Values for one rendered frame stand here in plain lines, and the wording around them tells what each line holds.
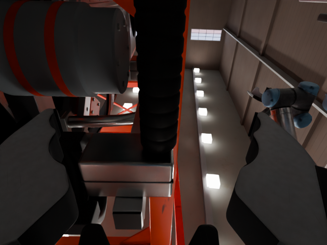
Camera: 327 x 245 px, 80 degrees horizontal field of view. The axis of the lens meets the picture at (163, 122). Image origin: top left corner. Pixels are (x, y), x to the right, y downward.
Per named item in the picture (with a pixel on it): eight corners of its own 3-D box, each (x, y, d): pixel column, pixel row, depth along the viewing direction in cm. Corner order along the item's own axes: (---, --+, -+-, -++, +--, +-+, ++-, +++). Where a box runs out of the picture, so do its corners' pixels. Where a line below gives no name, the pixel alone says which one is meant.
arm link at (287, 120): (275, 208, 80) (256, 93, 88) (299, 205, 82) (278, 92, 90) (298, 217, 69) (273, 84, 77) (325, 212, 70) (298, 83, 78)
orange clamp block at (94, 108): (63, 114, 57) (76, 121, 66) (90, 115, 57) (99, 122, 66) (65, 92, 58) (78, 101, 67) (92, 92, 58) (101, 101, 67)
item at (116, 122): (54, 116, 39) (67, 156, 45) (151, 118, 39) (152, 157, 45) (84, 83, 54) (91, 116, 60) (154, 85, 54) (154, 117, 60)
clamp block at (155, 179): (75, 163, 18) (85, 200, 21) (174, 164, 18) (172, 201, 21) (91, 131, 22) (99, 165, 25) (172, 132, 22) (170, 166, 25)
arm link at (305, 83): (301, 88, 77) (291, 112, 83) (326, 87, 79) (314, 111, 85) (287, 80, 84) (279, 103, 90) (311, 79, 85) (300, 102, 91)
